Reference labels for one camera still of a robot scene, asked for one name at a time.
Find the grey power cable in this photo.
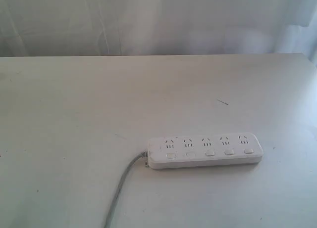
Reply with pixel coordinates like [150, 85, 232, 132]
[103, 151, 149, 228]

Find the white backdrop curtain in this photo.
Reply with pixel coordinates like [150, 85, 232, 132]
[0, 0, 317, 62]

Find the white five-outlet power strip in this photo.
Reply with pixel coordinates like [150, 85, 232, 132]
[147, 133, 264, 170]

